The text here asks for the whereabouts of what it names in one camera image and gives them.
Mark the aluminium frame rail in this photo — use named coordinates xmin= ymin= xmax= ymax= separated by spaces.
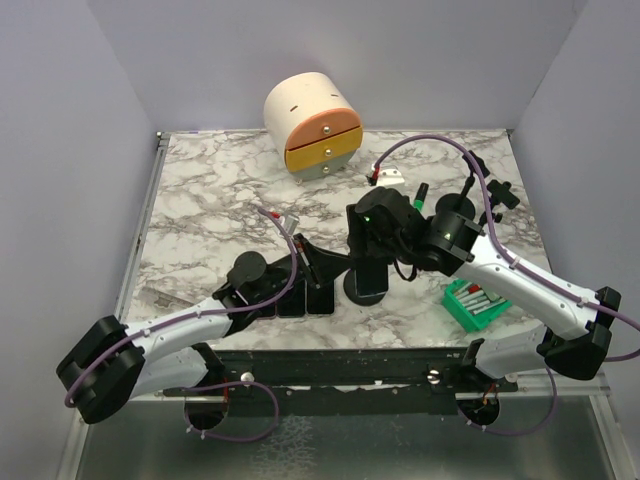
xmin=516 ymin=370 xmax=611 ymax=397

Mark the grey-cased phone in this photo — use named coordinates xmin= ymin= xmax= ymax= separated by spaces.
xmin=306 ymin=282 xmax=335 ymax=315

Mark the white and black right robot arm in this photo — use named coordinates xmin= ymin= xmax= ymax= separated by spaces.
xmin=346 ymin=187 xmax=620 ymax=391

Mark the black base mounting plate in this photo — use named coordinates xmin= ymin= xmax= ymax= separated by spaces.
xmin=101 ymin=346 xmax=561 ymax=417

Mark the white-edged back phone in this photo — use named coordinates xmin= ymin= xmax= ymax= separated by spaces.
xmin=354 ymin=260 xmax=389 ymax=295

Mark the clear plastic ruler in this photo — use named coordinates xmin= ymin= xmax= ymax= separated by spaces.
xmin=138 ymin=286 xmax=193 ymax=309

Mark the green-capped marker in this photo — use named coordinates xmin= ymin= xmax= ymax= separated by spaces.
xmin=413 ymin=182 xmax=429 ymax=211

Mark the black back phone stand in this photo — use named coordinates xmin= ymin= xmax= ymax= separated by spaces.
xmin=343 ymin=270 xmax=386 ymax=307

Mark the green plastic bin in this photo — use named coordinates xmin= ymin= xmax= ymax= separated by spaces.
xmin=441 ymin=279 xmax=511 ymax=333

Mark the black round-base phone stand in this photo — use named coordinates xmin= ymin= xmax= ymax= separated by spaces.
xmin=435 ymin=157 xmax=476 ymax=221

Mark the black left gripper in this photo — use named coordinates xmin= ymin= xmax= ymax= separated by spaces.
xmin=252 ymin=232 xmax=353 ymax=303

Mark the purple-edged black phone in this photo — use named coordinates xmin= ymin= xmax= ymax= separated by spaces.
xmin=259 ymin=304 xmax=277 ymax=319

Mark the round cream drawer cabinet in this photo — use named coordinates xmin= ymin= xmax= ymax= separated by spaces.
xmin=263 ymin=72 xmax=364 ymax=182

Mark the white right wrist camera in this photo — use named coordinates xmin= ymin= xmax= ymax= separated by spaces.
xmin=366 ymin=165 xmax=405 ymax=187

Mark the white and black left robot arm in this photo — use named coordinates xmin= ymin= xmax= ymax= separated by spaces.
xmin=56 ymin=234 xmax=353 ymax=424

